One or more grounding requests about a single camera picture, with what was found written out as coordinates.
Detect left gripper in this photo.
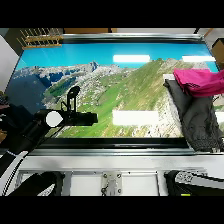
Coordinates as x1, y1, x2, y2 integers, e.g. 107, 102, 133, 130
68, 111, 99, 127

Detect pink garment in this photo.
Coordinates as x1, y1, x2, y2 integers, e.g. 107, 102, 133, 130
172, 67, 224, 98

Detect dark grey pants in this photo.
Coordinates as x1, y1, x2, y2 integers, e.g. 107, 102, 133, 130
162, 78, 224, 153

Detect brown cardboard box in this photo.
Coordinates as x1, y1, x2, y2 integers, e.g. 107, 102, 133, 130
211, 37, 224, 70

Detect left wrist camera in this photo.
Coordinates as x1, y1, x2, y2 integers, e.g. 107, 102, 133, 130
60, 85, 82, 114

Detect silver frame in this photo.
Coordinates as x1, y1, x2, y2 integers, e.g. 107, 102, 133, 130
13, 32, 224, 197

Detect black cable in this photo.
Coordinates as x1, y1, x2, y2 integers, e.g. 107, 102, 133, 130
1, 151, 29, 197

